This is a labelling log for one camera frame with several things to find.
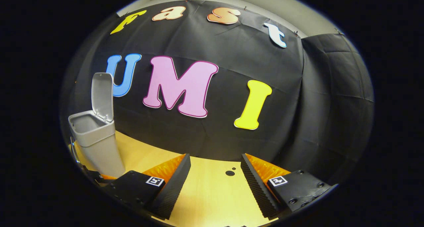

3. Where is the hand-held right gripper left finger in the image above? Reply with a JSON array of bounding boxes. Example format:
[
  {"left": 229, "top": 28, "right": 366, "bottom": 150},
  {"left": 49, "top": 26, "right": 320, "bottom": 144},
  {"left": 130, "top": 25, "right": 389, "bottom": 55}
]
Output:
[{"left": 106, "top": 153, "right": 192, "bottom": 221}]

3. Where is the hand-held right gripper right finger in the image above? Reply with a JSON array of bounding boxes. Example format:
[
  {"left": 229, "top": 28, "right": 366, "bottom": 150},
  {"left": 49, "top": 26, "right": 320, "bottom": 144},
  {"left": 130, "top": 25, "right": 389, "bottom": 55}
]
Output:
[{"left": 240, "top": 153, "right": 333, "bottom": 220}]

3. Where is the grey desktop garbage bin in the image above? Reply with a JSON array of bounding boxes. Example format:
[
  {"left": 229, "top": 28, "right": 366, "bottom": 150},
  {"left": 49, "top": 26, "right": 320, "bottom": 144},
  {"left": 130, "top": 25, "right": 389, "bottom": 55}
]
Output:
[{"left": 68, "top": 72, "right": 127, "bottom": 179}]

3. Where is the wooden desktop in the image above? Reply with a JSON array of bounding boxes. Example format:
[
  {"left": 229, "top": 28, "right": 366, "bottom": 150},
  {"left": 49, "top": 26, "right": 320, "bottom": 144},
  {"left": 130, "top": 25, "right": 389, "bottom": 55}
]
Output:
[{"left": 70, "top": 131, "right": 282, "bottom": 227}]

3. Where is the black backdrop cloth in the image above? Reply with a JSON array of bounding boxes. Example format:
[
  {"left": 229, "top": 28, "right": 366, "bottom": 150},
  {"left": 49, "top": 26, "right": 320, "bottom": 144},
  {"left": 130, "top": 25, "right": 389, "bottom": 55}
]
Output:
[{"left": 60, "top": 0, "right": 375, "bottom": 184}]

